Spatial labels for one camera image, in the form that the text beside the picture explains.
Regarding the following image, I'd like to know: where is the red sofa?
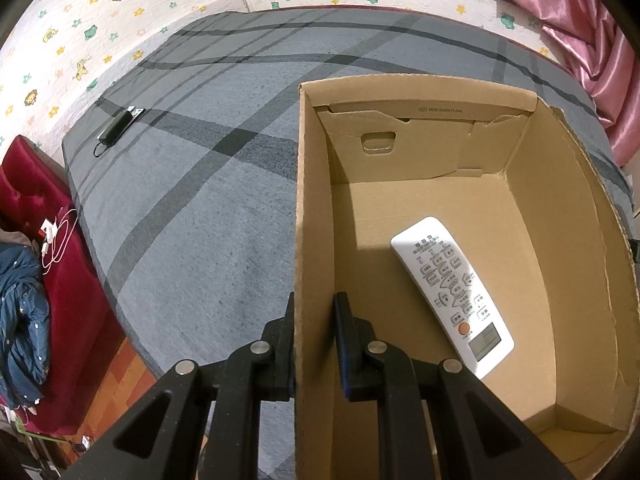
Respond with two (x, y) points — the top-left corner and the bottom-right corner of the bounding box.
(0, 135), (126, 436)

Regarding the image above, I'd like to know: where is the white charging cable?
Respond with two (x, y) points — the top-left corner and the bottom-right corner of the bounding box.
(39, 208), (78, 275)

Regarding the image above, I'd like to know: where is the grey striped bed sheet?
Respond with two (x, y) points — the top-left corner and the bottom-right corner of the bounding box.
(61, 7), (635, 480)

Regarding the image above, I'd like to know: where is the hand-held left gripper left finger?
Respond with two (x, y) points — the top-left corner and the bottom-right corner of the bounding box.
(62, 291), (297, 480)

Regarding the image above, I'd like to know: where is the pink satin curtain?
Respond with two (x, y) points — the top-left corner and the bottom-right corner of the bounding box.
(480, 0), (640, 166)

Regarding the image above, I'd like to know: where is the white remote control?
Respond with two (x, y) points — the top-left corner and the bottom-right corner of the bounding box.
(390, 216), (516, 380)

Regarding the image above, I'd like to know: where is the black power bank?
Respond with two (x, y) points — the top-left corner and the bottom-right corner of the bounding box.
(92, 106), (146, 157)

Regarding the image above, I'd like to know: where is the dark blue jacket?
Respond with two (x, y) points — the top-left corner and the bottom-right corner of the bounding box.
(0, 242), (51, 408)

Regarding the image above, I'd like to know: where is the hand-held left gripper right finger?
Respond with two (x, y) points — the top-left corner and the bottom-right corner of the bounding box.
(334, 291), (576, 480)

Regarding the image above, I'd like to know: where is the brown garment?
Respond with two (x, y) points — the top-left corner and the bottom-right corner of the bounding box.
(0, 227), (36, 252)

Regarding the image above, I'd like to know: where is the cardboard box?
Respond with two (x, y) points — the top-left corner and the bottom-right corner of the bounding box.
(294, 78), (638, 480)

